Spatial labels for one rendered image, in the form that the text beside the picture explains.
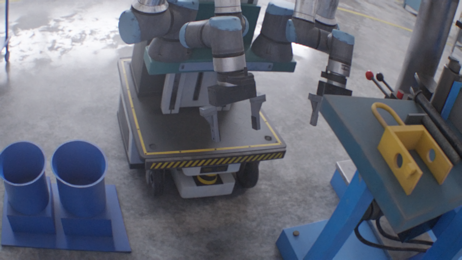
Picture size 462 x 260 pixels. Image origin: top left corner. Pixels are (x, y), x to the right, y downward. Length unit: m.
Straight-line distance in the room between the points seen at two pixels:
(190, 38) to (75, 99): 1.56
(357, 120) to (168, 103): 1.25
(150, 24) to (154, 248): 0.97
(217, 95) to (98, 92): 1.66
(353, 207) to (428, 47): 1.18
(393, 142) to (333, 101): 0.22
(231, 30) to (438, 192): 0.76
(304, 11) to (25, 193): 1.36
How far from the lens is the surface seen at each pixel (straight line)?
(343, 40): 1.42
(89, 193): 1.64
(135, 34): 1.46
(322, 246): 1.06
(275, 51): 1.82
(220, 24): 1.18
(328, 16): 1.79
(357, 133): 0.89
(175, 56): 1.65
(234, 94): 1.24
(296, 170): 2.46
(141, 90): 2.14
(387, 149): 0.85
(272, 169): 2.41
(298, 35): 1.50
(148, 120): 2.01
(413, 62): 1.98
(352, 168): 2.40
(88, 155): 1.79
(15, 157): 1.85
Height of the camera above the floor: 1.50
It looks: 35 degrees down
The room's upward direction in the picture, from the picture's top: 15 degrees clockwise
